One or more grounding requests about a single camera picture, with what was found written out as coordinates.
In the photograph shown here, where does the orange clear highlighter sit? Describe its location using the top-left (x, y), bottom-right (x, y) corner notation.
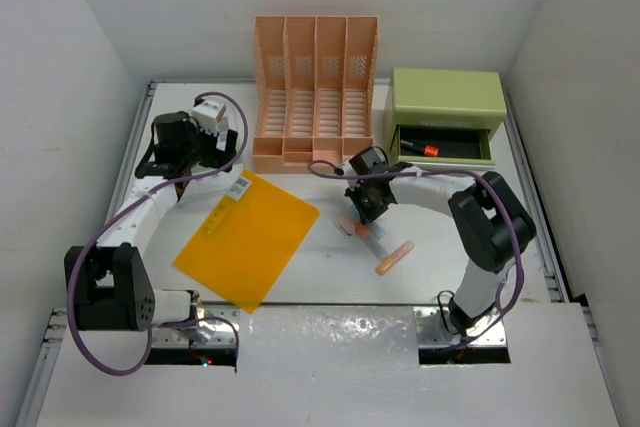
top-left (355, 223), bottom-right (388, 262)

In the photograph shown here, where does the pink eraser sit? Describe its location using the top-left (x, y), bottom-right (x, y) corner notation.
top-left (334, 215), bottom-right (356, 236)

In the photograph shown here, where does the black orange highlighter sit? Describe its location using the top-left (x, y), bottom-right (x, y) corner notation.
top-left (400, 139), bottom-right (439, 157)

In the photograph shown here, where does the yellow pink highlighter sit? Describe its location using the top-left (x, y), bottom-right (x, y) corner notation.
top-left (375, 241), bottom-right (415, 276)

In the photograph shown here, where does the green metal drawer box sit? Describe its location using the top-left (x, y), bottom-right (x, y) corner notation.
top-left (382, 67), bottom-right (507, 171)

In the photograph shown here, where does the orange plastic clipboard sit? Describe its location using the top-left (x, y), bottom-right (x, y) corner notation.
top-left (174, 170), bottom-right (319, 314)

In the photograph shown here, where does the blue highlighter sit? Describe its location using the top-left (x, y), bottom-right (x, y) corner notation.
top-left (375, 226), bottom-right (385, 240)

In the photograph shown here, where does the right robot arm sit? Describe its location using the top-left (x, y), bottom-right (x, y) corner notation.
top-left (334, 147), bottom-right (537, 336)

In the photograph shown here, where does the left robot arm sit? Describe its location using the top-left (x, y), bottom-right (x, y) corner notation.
top-left (64, 102), bottom-right (238, 331)

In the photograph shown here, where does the clear mesh document pouch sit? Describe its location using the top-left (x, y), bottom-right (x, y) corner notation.
top-left (180, 162), bottom-right (244, 202)

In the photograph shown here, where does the pink plastic file organizer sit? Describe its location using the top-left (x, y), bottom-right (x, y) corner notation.
top-left (252, 16), bottom-right (379, 174)

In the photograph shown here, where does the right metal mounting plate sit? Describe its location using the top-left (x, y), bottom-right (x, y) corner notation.
top-left (414, 305), bottom-right (508, 349)

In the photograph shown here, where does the metal mounting plate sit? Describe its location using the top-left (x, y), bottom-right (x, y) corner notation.
top-left (414, 305), bottom-right (508, 349)
top-left (152, 308), bottom-right (240, 349)

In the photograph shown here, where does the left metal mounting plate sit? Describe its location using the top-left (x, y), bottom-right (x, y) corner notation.
top-left (152, 308), bottom-right (240, 349)

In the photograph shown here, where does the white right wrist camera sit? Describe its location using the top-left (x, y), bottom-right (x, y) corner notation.
top-left (339, 160), bottom-right (357, 181)

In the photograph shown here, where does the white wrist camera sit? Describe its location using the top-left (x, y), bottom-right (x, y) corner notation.
top-left (191, 99), bottom-right (226, 136)
top-left (339, 160), bottom-right (357, 181)

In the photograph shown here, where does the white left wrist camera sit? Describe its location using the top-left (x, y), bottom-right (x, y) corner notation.
top-left (191, 99), bottom-right (226, 136)

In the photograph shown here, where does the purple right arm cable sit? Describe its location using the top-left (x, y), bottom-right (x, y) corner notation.
top-left (306, 159), bottom-right (525, 351)

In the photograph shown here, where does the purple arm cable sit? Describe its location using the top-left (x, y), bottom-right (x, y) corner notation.
top-left (306, 159), bottom-right (525, 351)
top-left (65, 91), bottom-right (249, 376)

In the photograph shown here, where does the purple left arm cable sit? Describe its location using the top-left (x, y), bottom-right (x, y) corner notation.
top-left (65, 91), bottom-right (249, 376)

